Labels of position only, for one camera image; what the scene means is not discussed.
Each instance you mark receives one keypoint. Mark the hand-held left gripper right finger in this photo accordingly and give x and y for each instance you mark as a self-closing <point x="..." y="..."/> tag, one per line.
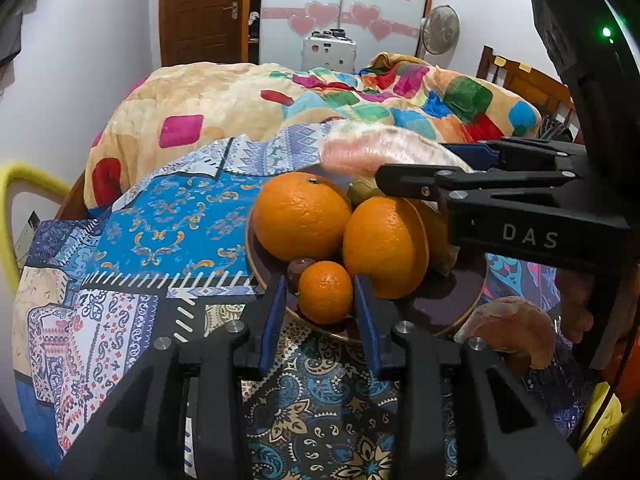
<point x="366" y="320"/>

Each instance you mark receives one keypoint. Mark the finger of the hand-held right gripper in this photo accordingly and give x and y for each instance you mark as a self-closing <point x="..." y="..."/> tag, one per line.
<point x="470" y="148"/>
<point x="410" y="180"/>

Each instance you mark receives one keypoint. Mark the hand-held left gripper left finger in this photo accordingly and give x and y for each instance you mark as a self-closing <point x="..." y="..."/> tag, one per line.
<point x="274" y="320"/>

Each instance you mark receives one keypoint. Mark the small tangerine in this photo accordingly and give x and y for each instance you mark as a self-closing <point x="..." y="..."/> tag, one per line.
<point x="325" y="292"/>

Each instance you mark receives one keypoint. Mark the dark brown passion fruit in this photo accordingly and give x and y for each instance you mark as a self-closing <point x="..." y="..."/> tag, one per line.
<point x="299" y="269"/>

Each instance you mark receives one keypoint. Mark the large orange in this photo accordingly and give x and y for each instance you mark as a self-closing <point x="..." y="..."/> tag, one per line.
<point x="382" y="247"/>
<point x="300" y="217"/>

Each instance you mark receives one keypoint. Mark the purple plate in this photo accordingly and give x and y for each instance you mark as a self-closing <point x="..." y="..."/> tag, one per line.
<point x="440" y="305"/>

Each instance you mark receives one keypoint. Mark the person's right hand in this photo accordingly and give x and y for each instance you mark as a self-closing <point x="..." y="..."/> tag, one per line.
<point x="575" y="305"/>

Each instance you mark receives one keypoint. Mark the black backpack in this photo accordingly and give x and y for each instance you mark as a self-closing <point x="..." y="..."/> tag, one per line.
<point x="552" y="127"/>

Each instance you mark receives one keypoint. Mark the brown wooden headboard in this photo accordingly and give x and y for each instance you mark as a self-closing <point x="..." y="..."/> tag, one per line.
<point x="520" y="80"/>

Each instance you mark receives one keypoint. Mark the standing electric fan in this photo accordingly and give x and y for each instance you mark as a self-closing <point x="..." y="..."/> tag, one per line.
<point x="440" y="27"/>

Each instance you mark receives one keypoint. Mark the wrapped bread bun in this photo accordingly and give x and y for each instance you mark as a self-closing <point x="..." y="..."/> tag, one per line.
<point x="510" y="325"/>

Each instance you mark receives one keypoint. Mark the blue patterned bedsheet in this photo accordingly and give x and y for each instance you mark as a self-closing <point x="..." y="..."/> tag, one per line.
<point x="150" y="240"/>

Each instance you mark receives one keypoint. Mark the white box appliance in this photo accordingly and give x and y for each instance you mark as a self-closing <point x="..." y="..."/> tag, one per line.
<point x="330" y="52"/>

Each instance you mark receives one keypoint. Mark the colourful patchwork blanket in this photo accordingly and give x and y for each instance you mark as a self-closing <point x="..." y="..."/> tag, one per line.
<point x="210" y="95"/>

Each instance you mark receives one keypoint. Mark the yellow printed item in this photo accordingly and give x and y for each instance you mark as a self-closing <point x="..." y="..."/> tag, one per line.
<point x="602" y="425"/>

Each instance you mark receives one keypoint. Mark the brown wooden door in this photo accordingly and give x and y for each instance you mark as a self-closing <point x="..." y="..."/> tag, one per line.
<point x="200" y="10"/>

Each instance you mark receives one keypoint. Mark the yellow foam tube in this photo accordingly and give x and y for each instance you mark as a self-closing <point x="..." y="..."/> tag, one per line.
<point x="10" y="220"/>

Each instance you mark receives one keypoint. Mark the wall socket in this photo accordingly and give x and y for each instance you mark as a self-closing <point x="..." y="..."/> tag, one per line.
<point x="27" y="235"/>

